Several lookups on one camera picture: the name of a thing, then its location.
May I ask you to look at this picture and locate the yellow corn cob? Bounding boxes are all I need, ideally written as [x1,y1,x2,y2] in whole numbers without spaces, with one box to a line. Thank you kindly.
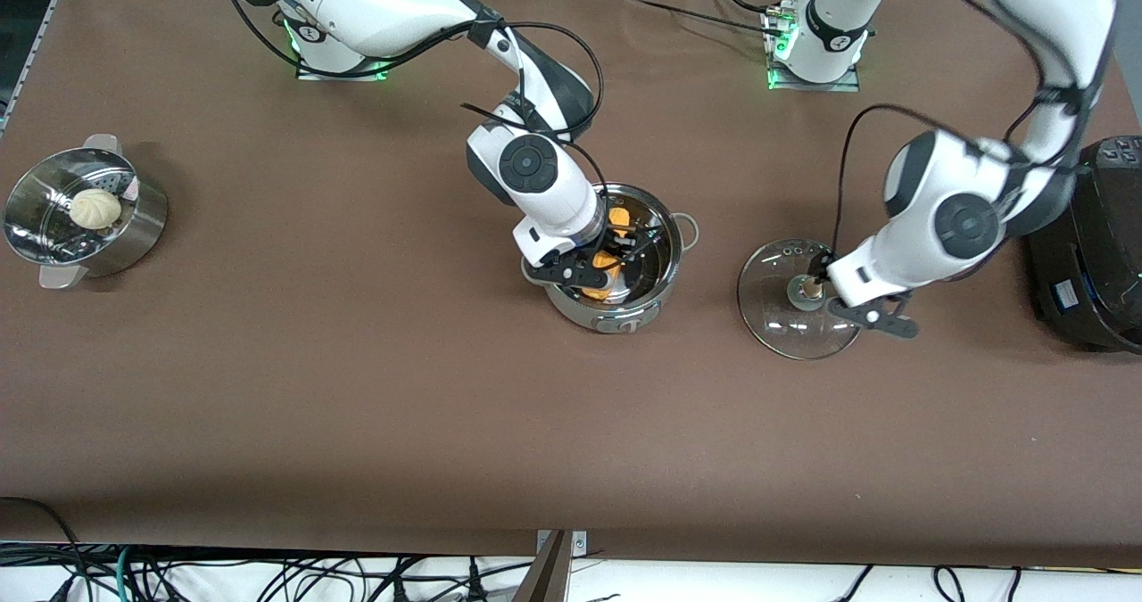
[578,208,636,301]

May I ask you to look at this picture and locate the glass pot lid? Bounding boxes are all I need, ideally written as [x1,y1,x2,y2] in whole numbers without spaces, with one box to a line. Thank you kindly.
[737,237,865,360]

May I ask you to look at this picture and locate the stainless steel cooking pot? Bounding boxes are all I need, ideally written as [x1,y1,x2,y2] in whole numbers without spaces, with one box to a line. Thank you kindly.
[521,183,699,335]

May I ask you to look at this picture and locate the stainless steel steamer pot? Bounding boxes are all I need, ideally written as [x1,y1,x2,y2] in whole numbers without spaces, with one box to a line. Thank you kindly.
[3,134,169,291]

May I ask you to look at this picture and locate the black round appliance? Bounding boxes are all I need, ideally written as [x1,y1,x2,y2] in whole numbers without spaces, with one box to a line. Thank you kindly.
[1022,136,1142,353]

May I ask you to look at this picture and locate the dark metal strut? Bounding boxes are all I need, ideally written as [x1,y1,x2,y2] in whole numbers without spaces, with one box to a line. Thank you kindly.
[511,531,572,602]

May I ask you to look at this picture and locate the white steamed bun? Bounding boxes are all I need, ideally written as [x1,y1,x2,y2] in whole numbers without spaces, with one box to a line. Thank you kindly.
[70,188,122,228]

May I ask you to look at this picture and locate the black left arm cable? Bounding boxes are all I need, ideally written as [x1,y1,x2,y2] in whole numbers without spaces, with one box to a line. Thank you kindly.
[830,85,1094,268]

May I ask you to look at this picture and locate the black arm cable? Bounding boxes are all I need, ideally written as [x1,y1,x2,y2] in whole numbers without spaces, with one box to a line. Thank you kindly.
[210,0,612,224]
[830,85,1094,268]

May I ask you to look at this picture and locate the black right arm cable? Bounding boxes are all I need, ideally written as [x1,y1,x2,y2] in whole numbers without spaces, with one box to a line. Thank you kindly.
[210,0,612,224]

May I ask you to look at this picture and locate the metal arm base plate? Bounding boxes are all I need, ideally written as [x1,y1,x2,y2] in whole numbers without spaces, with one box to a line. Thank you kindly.
[765,9,862,93]
[296,22,393,81]

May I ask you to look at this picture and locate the long black table cable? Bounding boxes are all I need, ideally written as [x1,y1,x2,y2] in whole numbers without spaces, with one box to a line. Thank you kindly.
[622,0,786,37]

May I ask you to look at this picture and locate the silver table bracket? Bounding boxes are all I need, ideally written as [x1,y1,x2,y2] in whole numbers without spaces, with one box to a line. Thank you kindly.
[535,529,588,557]

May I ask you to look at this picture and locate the green floor cable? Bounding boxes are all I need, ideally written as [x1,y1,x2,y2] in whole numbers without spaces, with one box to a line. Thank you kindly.
[112,546,137,602]

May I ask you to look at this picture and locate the thick black floor cable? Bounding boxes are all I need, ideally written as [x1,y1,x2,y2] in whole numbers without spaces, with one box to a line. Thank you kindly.
[0,495,86,602]

